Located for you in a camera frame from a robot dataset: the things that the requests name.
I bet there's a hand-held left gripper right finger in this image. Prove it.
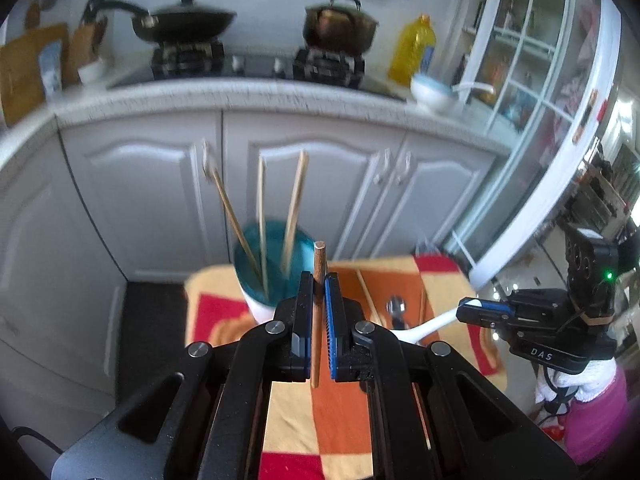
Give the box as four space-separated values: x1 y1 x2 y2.
323 272 583 480

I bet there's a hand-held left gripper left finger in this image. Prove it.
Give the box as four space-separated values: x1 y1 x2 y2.
50 271 315 480

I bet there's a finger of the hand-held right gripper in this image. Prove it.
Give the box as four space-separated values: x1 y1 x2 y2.
456 310 508 328
456 298 511 313

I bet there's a white plastic spoon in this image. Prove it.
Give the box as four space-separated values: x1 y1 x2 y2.
392 307 463 343

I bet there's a dark brown chopstick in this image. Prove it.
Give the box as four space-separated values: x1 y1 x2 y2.
310 241 329 390

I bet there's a white floral cup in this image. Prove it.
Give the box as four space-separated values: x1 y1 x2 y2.
231 217 313 323

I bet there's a thin brown chopstick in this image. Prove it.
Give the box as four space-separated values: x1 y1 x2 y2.
257 159 271 298
207 167 262 283

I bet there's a light bamboo chopstick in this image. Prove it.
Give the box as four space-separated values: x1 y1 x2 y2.
356 269 386 326
280 151 309 273

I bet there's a person's right hand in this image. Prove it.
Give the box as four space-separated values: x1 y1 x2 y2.
535 345 618 406

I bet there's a metal spoon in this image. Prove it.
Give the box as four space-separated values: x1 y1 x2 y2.
385 296 408 328

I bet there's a checkered red orange yellow blanket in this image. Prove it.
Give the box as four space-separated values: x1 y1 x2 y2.
184 254 508 480

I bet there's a white cabinet door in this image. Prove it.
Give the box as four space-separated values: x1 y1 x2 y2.
59 110 226 281
0 120 128 426
342 132 498 263
221 110 401 266

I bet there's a cluttered shelf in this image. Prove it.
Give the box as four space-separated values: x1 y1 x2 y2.
570 150 640 241

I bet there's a white ladle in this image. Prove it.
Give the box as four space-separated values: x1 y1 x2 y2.
451 81 497 107

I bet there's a curved white glass cabinet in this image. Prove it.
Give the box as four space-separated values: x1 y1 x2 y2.
440 0 626 291

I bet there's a yellow oil bottle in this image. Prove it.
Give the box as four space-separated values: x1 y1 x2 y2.
388 14 437 87

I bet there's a speckled stone countertop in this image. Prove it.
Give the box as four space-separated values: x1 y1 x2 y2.
0 77 511 161

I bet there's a black gas stove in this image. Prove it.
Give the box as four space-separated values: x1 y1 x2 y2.
107 40 408 103

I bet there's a dark metal pot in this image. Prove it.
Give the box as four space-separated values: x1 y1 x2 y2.
304 0 379 55

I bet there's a black wok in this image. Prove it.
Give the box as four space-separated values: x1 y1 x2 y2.
82 0 237 45

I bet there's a small white bowl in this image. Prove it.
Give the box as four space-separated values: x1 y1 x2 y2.
77 59 108 86

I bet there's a blue white packet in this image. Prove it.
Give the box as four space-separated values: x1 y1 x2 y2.
39 40 65 100

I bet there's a wooden cutting board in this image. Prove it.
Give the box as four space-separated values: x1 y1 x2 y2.
0 24 70 128

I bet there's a black cable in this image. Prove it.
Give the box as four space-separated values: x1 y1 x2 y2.
11 426 63 457
542 364 576 418

